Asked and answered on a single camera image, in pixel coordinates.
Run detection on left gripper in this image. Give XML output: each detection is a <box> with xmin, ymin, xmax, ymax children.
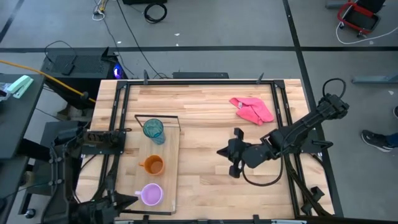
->
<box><xmin>70</xmin><ymin>179</ymin><xmax>139</xmax><ymax>224</ymax></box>

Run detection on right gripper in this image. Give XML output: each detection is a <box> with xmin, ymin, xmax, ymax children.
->
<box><xmin>216</xmin><ymin>128</ymin><xmax>274</xmax><ymax>179</ymax></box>

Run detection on pale pink mug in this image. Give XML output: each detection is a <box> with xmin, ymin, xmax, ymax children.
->
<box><xmin>134</xmin><ymin>183</ymin><xmax>164</xmax><ymax>207</ymax></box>

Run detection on orange mug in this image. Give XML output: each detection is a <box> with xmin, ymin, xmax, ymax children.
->
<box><xmin>138</xmin><ymin>154</ymin><xmax>165</xmax><ymax>177</ymax></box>

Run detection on teal faceted plastic tumbler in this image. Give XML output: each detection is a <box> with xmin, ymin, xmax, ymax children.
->
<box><xmin>142</xmin><ymin>118</ymin><xmax>166</xmax><ymax>146</ymax></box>

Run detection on pink microfibre cloth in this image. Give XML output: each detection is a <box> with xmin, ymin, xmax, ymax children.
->
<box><xmin>229</xmin><ymin>96</ymin><xmax>275</xmax><ymax>126</ymax></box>

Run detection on black desk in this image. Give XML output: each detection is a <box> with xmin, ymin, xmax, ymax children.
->
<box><xmin>0</xmin><ymin>73</ymin><xmax>46</xmax><ymax>159</ymax></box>

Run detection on black computer tower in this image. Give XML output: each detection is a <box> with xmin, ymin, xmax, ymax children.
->
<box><xmin>40</xmin><ymin>46</ymin><xmax>128</xmax><ymax>110</ymax></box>

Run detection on person's shoe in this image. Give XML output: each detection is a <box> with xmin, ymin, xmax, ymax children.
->
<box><xmin>361</xmin><ymin>129</ymin><xmax>393</xmax><ymax>153</ymax></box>

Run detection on mint green stapler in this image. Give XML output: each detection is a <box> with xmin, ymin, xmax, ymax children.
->
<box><xmin>6</xmin><ymin>75</ymin><xmax>34</xmax><ymax>99</ymax></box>

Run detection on person's leg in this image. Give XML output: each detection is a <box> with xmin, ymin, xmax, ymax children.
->
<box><xmin>385</xmin><ymin>133</ymin><xmax>398</xmax><ymax>147</ymax></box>

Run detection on red and black cart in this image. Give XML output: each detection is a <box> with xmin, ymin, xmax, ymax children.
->
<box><xmin>337</xmin><ymin>0</ymin><xmax>386</xmax><ymax>35</ymax></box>

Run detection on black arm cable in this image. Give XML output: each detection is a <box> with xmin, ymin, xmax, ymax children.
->
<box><xmin>322</xmin><ymin>77</ymin><xmax>347</xmax><ymax>98</ymax></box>
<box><xmin>241</xmin><ymin>152</ymin><xmax>285</xmax><ymax>187</ymax></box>

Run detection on wooden shelf with black frame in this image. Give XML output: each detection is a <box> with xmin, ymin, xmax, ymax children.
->
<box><xmin>118</xmin><ymin>114</ymin><xmax>182</xmax><ymax>216</ymax></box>

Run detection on black metal table frame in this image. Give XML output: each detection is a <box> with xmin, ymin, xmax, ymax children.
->
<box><xmin>99</xmin><ymin>73</ymin><xmax>345</xmax><ymax>224</ymax></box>

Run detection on yellow hanging cable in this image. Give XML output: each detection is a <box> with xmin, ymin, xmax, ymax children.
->
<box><xmin>0</xmin><ymin>59</ymin><xmax>96</xmax><ymax>103</ymax></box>

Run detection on long black floor cable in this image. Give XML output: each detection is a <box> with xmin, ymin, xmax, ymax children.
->
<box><xmin>116</xmin><ymin>0</ymin><xmax>170</xmax><ymax>79</ymax></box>

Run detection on coiled black cable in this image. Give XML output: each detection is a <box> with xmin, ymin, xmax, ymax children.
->
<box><xmin>144</xmin><ymin>2</ymin><xmax>168</xmax><ymax>24</ymax></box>

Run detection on white floor cable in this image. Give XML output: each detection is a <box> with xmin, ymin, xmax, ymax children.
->
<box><xmin>335</xmin><ymin>23</ymin><xmax>398</xmax><ymax>45</ymax></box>

